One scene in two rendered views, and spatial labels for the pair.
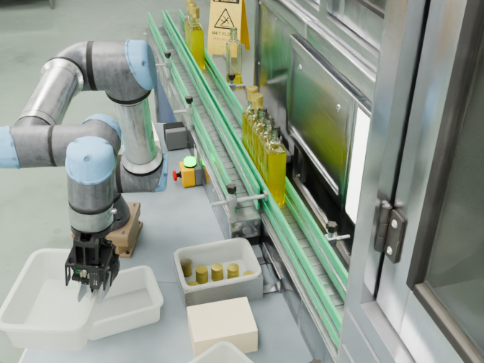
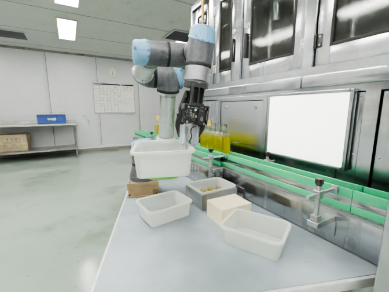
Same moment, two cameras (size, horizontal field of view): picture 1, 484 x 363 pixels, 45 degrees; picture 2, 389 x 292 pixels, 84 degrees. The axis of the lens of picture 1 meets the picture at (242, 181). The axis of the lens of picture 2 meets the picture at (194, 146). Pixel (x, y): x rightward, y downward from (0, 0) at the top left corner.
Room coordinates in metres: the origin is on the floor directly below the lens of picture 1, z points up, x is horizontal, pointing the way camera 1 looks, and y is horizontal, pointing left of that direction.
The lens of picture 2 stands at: (0.17, 0.43, 1.24)
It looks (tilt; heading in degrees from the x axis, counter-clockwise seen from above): 10 degrees down; 346
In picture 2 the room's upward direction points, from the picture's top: straight up
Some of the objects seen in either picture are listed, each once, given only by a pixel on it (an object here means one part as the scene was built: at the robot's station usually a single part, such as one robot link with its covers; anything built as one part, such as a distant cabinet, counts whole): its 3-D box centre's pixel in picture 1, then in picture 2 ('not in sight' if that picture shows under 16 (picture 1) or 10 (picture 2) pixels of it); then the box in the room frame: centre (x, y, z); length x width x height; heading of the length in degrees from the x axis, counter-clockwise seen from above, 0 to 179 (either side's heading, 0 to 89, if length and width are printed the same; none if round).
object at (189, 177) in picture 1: (189, 173); not in sight; (1.76, 0.19, 0.79); 0.07 x 0.07 x 0.07; 16
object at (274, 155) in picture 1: (274, 171); (224, 148); (1.46, -0.10, 0.99); 0.06 x 0.06 x 0.21; 16
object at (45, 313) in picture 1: (60, 301); (162, 158); (0.83, 0.36, 1.09); 0.22 x 0.17 x 0.09; 176
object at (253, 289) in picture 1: (226, 273); (215, 192); (1.23, 0.04, 0.79); 0.27 x 0.17 x 0.08; 106
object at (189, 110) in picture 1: (184, 114); not in sight; (1.92, 0.22, 0.94); 0.07 x 0.04 x 0.13; 106
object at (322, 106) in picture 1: (349, 153); (265, 124); (1.30, -0.28, 1.15); 0.90 x 0.03 x 0.34; 16
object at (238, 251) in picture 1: (217, 272); (210, 191); (1.22, 0.07, 0.80); 0.22 x 0.17 x 0.09; 106
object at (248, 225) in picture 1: (245, 227); (216, 173); (1.37, -0.01, 0.85); 0.09 x 0.04 x 0.07; 106
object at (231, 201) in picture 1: (239, 202); (214, 158); (1.36, 0.01, 0.95); 0.17 x 0.03 x 0.12; 106
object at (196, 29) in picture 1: (196, 38); not in sight; (2.51, 0.20, 1.02); 0.06 x 0.06 x 0.28; 16
